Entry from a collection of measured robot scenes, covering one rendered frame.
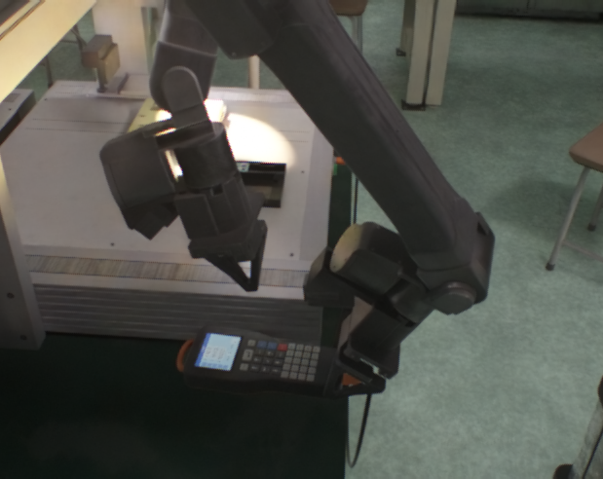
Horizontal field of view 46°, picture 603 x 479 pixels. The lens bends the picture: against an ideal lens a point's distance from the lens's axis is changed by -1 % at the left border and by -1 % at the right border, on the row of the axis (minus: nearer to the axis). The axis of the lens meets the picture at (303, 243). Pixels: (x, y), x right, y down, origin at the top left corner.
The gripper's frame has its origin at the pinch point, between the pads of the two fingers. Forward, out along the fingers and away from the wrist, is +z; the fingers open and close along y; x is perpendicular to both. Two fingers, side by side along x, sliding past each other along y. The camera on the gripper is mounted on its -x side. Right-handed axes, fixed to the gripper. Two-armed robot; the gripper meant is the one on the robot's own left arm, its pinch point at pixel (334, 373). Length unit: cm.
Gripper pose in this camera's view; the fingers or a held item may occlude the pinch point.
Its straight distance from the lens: 89.5
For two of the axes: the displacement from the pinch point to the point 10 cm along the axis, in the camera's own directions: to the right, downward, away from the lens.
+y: -1.6, 5.8, -8.0
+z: -5.1, 6.5, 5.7
